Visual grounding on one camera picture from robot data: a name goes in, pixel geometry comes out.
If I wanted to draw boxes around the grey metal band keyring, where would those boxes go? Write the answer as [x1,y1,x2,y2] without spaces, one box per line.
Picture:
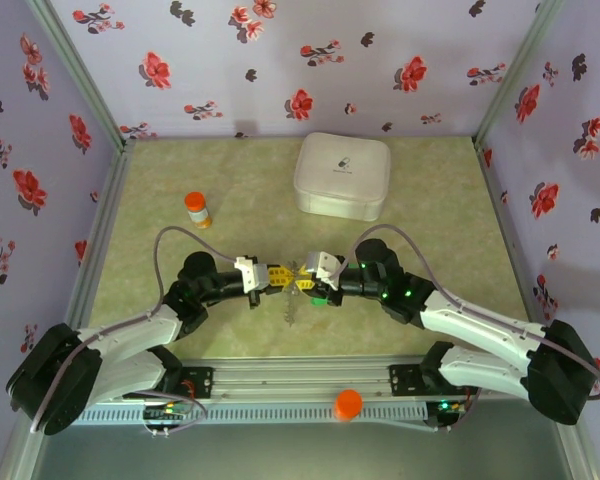
[281,258,302,327]

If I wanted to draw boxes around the orange capped pill bottle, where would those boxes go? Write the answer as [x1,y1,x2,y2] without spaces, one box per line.
[184,192,214,230]

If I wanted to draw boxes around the white pill pouch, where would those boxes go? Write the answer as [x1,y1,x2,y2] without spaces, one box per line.
[293,131,392,223]

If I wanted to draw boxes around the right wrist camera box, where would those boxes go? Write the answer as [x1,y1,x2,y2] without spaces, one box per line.
[305,251,345,292]

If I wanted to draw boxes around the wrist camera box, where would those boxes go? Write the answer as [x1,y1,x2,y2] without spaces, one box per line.
[305,251,345,292]
[234,255,262,294]

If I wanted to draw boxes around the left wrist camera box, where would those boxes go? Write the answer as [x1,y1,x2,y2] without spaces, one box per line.
[234,255,262,294]

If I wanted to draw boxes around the aluminium mounting rail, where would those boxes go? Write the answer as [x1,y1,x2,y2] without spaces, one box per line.
[29,355,576,401]

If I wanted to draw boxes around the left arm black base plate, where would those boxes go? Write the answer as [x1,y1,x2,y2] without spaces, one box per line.
[154,367,215,401]

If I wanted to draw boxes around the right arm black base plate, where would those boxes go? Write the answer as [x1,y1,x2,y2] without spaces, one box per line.
[388,363,481,399]

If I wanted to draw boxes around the white slotted cable duct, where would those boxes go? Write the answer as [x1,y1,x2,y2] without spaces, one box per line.
[47,403,429,426]

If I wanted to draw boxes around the aluminium side rail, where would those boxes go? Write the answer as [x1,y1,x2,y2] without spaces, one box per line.
[59,139,137,361]
[473,139,567,359]

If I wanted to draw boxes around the aluminium corner post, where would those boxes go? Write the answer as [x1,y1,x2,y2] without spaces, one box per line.
[23,0,137,151]
[472,0,566,149]

